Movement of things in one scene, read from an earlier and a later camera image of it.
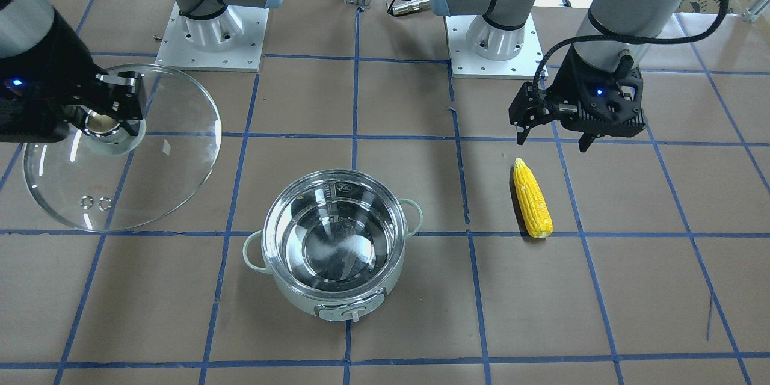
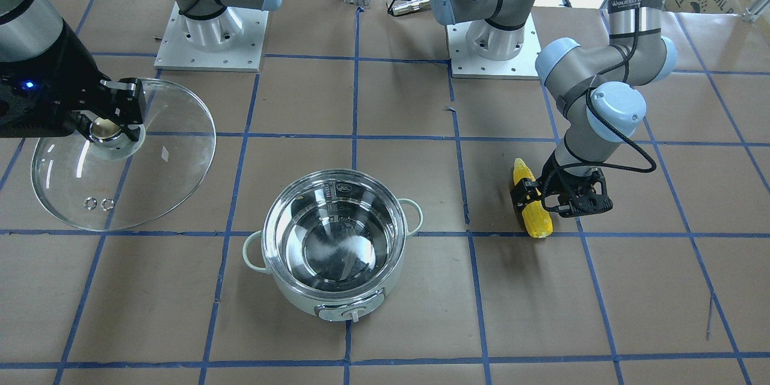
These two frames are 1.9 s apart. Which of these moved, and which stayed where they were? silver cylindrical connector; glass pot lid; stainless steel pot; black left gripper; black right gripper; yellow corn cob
Moved: black left gripper; glass pot lid
Stayed: stainless steel pot; black right gripper; silver cylindrical connector; yellow corn cob
